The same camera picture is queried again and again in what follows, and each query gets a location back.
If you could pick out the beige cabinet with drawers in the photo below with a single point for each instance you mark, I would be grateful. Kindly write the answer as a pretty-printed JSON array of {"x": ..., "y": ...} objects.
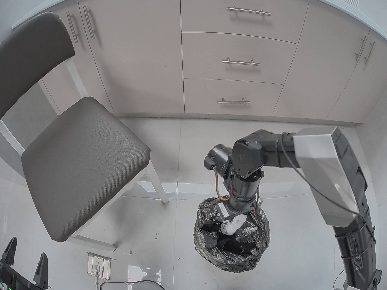
[{"x": 235, "y": 50}]

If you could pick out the grey padded white-legged chair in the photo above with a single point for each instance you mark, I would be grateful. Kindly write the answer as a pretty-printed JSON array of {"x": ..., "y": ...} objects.
[{"x": 81, "y": 159}]

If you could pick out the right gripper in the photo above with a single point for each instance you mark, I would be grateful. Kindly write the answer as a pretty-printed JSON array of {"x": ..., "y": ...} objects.
[{"x": 243, "y": 193}]

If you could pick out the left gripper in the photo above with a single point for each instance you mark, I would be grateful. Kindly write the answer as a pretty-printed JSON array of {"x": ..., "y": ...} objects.
[{"x": 15, "y": 279}]

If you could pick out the black plastic bag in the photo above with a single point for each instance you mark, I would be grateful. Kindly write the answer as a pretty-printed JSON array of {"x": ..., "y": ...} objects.
[{"x": 205, "y": 237}]

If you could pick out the white paper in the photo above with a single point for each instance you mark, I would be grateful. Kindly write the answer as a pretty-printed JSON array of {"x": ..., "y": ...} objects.
[{"x": 232, "y": 226}]

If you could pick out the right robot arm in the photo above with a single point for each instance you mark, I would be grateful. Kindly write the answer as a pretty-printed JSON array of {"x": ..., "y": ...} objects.
[{"x": 326, "y": 174}]

